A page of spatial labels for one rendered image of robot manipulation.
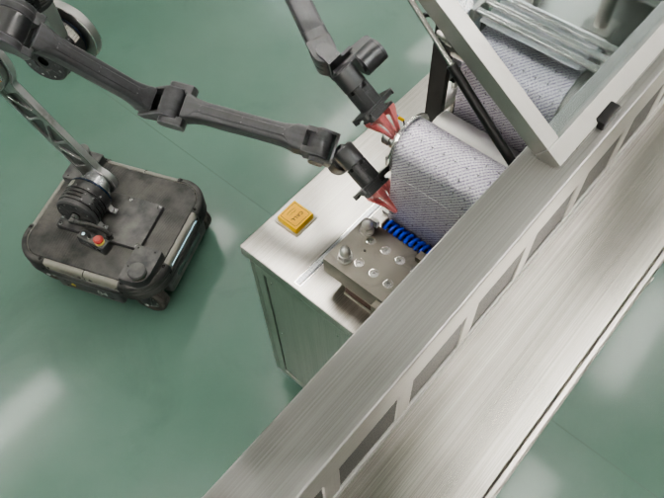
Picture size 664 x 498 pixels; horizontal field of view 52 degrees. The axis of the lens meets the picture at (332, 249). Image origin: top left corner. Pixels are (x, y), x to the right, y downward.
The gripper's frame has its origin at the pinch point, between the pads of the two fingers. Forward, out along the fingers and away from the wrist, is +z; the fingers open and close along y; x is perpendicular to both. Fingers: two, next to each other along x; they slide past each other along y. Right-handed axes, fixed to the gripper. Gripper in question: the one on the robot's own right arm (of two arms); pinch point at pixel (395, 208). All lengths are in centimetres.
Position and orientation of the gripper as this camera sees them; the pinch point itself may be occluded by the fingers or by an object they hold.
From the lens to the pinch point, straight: 164.9
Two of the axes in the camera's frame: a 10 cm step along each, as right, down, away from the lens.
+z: 6.7, 7.3, 1.0
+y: -6.6, 6.5, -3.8
